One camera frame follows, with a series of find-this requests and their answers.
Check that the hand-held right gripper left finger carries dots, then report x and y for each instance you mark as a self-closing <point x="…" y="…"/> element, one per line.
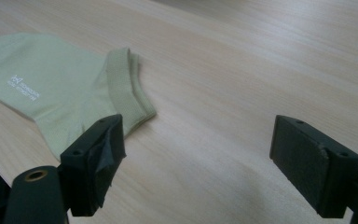
<point x="90" y="174"/>

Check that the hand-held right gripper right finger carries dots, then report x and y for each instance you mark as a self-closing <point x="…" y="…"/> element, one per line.
<point x="304" y="168"/>

